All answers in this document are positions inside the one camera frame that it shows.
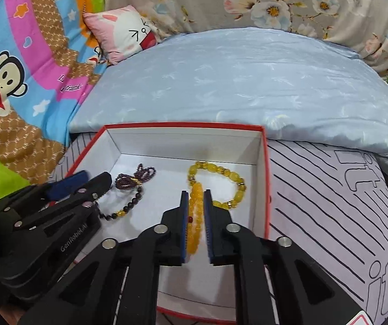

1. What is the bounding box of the yellow amber bead bracelet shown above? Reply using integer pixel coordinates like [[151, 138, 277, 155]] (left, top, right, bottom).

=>
[[186, 181, 204, 256]]

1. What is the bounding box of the red jewelry box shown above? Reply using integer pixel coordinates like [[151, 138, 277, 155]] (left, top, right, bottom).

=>
[[69, 122, 270, 324]]

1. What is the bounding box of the light blue quilt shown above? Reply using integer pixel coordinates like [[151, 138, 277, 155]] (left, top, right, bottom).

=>
[[68, 27, 388, 175]]

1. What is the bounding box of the dark purple bead necklace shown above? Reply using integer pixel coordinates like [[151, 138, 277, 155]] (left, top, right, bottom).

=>
[[97, 163, 157, 221]]

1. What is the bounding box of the yellow chunky bead bracelet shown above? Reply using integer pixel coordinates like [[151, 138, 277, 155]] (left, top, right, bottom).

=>
[[186, 161, 248, 211]]

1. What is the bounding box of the pink bunny pillow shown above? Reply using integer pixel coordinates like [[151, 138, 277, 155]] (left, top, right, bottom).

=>
[[83, 5, 158, 65]]

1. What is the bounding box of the colourful monkey cartoon blanket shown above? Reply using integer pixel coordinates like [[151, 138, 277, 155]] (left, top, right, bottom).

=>
[[0, 0, 107, 199]]

